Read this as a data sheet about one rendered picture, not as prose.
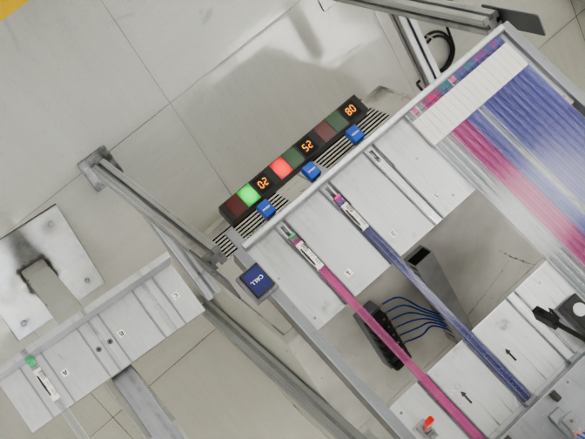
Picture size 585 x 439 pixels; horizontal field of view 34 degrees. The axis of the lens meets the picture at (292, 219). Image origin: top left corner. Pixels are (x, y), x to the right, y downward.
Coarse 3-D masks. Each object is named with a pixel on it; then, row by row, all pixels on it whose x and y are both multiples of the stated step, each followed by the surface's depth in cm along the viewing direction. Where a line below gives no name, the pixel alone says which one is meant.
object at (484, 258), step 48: (384, 96) 250; (336, 144) 244; (288, 192) 237; (432, 240) 207; (480, 240) 214; (240, 288) 217; (384, 288) 204; (480, 288) 219; (288, 336) 198; (336, 336) 202; (432, 336) 216; (336, 384) 206; (384, 384) 213; (384, 432) 218
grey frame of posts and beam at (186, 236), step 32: (352, 0) 235; (384, 0) 221; (416, 0) 214; (480, 32) 197; (128, 192) 210; (160, 224) 193; (192, 256) 185; (224, 256) 179; (288, 384) 217; (320, 416) 205
